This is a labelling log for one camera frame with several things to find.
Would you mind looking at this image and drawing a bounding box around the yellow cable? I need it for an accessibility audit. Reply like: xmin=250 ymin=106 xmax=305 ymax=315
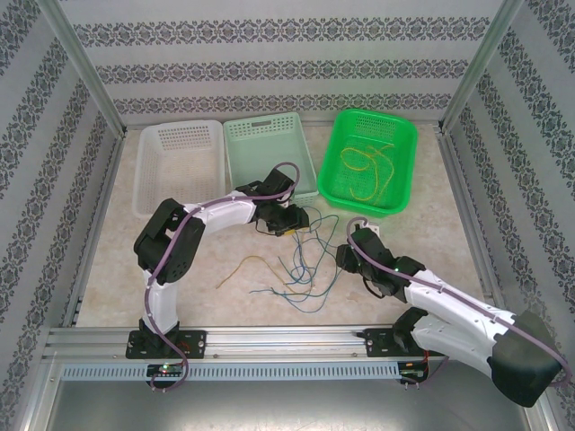
xmin=214 ymin=254 xmax=289 ymax=291
xmin=349 ymin=152 xmax=397 ymax=204
xmin=340 ymin=144 xmax=394 ymax=174

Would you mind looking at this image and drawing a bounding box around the mint perforated plastic basket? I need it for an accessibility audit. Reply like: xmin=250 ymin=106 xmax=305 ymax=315
xmin=223 ymin=111 xmax=321 ymax=208

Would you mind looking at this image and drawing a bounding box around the white perforated plastic basket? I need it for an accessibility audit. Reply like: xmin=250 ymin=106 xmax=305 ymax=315
xmin=133 ymin=119 xmax=226 ymax=219

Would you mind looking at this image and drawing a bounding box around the bright green perforated plastic basket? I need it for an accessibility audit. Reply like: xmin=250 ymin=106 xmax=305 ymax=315
xmin=316 ymin=109 xmax=420 ymax=220

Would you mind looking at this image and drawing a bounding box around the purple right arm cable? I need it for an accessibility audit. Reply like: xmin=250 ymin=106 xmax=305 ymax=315
xmin=346 ymin=216 xmax=572 ymax=390

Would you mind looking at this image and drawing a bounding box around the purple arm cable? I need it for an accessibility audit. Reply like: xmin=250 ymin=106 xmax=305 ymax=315
xmin=144 ymin=162 xmax=301 ymax=394
xmin=346 ymin=216 xmax=572 ymax=390

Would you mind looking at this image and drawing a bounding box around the aluminium table side rail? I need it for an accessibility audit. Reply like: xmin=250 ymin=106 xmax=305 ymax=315
xmin=435 ymin=128 xmax=498 ymax=297
xmin=60 ymin=132 xmax=129 ymax=329

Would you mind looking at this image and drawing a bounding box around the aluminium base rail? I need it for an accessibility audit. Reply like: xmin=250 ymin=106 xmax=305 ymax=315
xmin=42 ymin=326 xmax=450 ymax=360

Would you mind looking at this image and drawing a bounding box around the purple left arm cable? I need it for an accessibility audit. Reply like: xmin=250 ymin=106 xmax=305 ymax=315
xmin=144 ymin=162 xmax=301 ymax=394

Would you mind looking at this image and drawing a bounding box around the slotted grey cable duct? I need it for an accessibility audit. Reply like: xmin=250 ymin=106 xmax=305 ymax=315
xmin=60 ymin=362 xmax=401 ymax=383

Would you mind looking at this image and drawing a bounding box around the aluminium frame post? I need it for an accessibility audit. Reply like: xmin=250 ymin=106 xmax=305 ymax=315
xmin=39 ymin=0 xmax=128 ymax=136
xmin=441 ymin=0 xmax=526 ymax=135

